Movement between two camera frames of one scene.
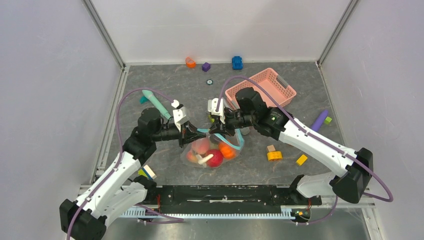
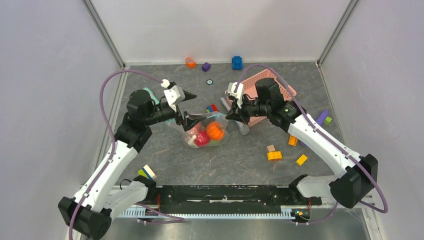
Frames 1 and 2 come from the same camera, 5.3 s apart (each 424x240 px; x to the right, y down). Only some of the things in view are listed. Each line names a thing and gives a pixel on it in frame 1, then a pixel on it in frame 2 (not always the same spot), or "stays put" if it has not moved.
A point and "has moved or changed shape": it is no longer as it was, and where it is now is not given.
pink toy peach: (201, 145) has moved or changed shape
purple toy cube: (206, 67) stays put
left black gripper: (189, 133) → (189, 120)
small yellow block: (302, 160) stays put
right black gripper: (218, 126) → (238, 114)
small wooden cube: (270, 148) stays put
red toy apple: (217, 159) → (202, 139)
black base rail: (224, 196) stays put
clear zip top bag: (213, 150) has moved or changed shape
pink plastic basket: (281, 92) stays put
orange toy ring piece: (190, 63) stays put
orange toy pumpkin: (227, 152) has moved or changed shape
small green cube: (328, 120) stays put
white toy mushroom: (202, 160) has moved or changed shape
